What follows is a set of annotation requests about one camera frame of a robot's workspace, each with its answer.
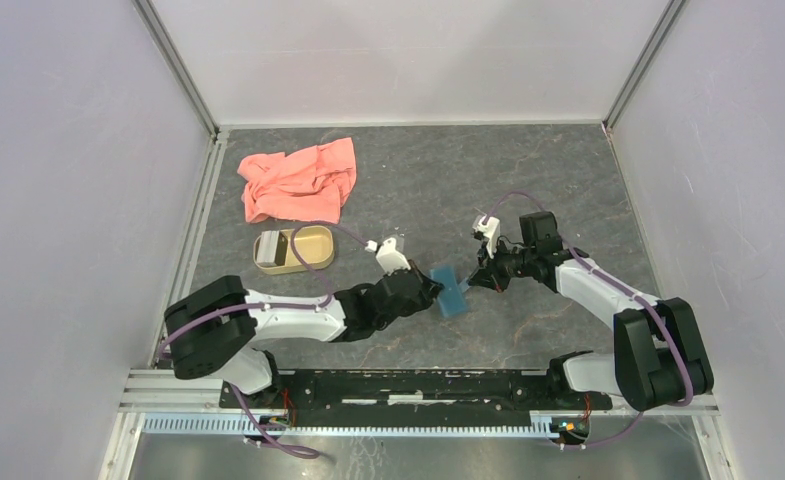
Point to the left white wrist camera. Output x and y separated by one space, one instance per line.
389 254

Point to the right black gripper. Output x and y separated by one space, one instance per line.
488 274

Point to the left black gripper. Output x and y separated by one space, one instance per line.
429 291

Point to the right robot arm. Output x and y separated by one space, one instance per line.
658 355

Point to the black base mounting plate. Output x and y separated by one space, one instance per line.
420 398

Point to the silver card in tray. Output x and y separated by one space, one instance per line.
271 249

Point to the aluminium frame rail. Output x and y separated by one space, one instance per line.
156 401

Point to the blue card holder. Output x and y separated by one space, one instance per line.
451 299

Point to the gold oval tray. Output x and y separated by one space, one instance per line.
312 245

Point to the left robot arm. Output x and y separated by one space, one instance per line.
210 332

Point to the pink crumpled cloth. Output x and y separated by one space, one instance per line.
311 184

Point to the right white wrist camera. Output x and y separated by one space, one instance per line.
486 229

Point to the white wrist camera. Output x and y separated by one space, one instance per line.
389 254
486 229

